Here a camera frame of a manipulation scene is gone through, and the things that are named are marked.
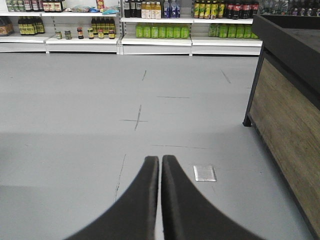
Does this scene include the white store shelving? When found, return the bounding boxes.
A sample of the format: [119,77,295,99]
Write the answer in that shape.
[0,0,262,56]

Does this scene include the row of green bottles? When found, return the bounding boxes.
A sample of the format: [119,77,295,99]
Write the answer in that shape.
[135,23,190,39]

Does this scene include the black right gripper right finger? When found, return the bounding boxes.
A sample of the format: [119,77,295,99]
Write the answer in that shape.
[161,155,260,240]

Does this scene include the small jar on shelf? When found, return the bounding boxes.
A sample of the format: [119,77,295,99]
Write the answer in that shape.
[76,27,84,40]

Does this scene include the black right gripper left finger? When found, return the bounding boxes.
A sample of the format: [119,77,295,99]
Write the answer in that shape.
[68,156,159,240]

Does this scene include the second row green bottles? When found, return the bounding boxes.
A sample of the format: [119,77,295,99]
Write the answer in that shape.
[208,23,259,40]

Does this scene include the dark sauce bottles group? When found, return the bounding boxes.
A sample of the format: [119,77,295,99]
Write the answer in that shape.
[17,16,46,36]

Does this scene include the metal floor plate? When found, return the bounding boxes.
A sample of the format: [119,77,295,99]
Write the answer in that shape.
[193,165,217,182]

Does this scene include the black wooden produce stand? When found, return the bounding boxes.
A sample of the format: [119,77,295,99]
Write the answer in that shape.
[243,15,320,240]

